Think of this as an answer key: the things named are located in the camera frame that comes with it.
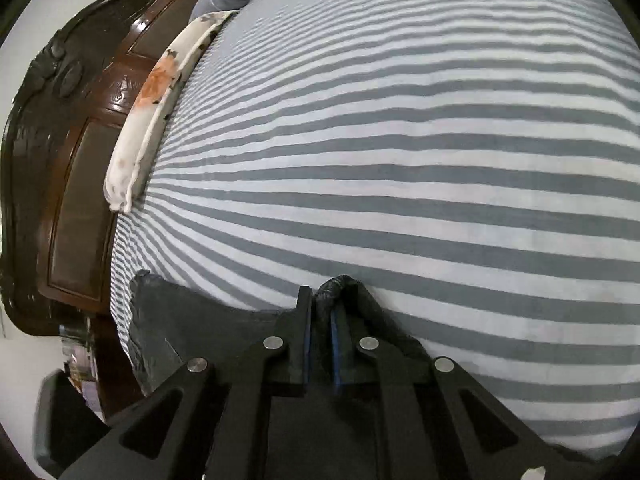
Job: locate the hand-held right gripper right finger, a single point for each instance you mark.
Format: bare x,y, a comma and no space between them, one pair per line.
340,345

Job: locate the dark denim pants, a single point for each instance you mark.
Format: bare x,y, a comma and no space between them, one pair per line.
200,320

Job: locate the floral pillow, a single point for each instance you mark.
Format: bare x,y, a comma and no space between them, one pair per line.
145,125

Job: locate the bedside clutter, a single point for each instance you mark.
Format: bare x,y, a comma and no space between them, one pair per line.
80,360

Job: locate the carved wooden headboard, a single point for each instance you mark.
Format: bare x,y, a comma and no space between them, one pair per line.
65,135

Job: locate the bed with striped sheet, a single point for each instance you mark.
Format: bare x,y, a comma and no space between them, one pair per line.
425,160

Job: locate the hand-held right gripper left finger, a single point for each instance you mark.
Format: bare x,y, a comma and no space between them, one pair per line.
300,330

